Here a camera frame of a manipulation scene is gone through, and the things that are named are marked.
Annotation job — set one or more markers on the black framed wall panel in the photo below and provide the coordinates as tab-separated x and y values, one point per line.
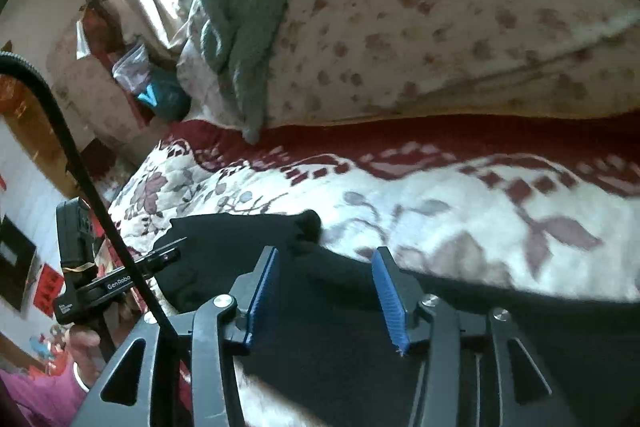
15	262

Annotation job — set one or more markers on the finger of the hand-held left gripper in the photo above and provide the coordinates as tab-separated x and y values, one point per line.
162	259
170	244

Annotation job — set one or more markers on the clear plastic bag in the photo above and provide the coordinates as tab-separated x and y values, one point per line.
129	68

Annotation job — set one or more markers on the red paper wall decoration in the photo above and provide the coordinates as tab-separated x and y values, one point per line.
46	284

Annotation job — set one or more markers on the floral covered cabinet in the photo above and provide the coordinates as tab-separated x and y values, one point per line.
87	92

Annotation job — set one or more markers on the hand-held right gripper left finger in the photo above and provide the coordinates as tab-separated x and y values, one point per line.
262	292

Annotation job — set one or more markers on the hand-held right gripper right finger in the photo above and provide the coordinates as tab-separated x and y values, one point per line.
390	297

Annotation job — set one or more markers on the floral bed sheet pillow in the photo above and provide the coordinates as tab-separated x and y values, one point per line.
450	17

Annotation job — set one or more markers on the teal bag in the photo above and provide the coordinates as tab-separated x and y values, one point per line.
165	93

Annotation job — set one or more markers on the person's left hand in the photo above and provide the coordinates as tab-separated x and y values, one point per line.
85	347

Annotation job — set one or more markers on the white and red fleece blanket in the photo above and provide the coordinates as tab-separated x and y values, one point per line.
450	207

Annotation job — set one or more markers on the pink sleeved left forearm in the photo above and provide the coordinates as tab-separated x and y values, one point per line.
35	394

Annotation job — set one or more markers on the grey-green knit cloth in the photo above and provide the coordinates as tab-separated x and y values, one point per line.
245	32

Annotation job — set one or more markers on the black pants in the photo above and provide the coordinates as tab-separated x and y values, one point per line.
325	347

